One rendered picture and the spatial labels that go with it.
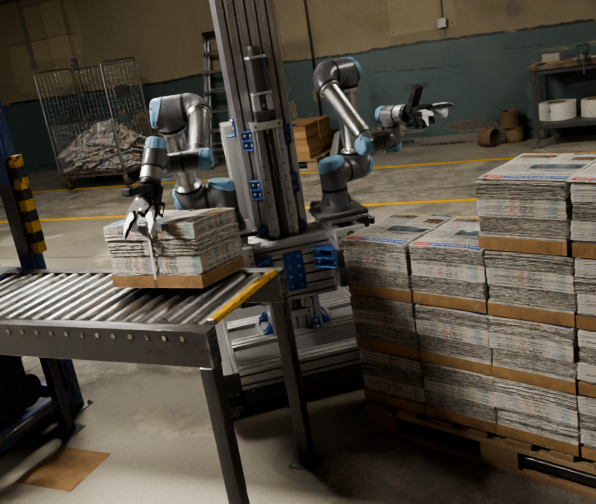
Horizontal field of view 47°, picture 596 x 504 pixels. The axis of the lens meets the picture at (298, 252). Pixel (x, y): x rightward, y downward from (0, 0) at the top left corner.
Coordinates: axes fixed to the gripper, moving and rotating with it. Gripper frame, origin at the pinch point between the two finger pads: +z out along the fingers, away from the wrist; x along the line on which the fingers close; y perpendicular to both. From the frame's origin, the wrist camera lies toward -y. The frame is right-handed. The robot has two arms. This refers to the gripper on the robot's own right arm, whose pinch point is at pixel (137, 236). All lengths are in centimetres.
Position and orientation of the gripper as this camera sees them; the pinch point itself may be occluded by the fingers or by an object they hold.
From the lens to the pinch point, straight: 232.5
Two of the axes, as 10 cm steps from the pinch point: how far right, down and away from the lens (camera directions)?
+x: -9.0, 0.3, 4.4
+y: 4.3, 2.6, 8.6
